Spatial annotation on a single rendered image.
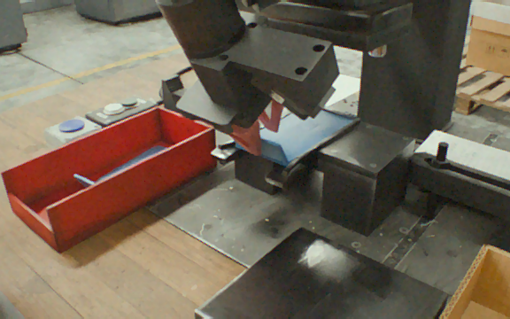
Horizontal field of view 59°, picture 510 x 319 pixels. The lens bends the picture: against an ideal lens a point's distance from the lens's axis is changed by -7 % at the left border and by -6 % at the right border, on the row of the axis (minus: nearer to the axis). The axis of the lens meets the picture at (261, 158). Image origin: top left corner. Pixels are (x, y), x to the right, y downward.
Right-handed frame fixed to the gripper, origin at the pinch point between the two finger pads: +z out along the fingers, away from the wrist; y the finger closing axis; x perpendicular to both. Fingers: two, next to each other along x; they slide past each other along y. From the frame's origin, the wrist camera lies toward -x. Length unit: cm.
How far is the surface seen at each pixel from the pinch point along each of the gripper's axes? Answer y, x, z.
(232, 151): -2.2, 3.1, 1.4
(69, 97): 0, 54, 14
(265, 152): -1.1, -0.9, 0.9
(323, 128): 7.1, -2.0, 6.0
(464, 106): 190, 45, 217
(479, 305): -3.3, -25.5, 9.2
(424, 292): -5.4, -20.8, 6.4
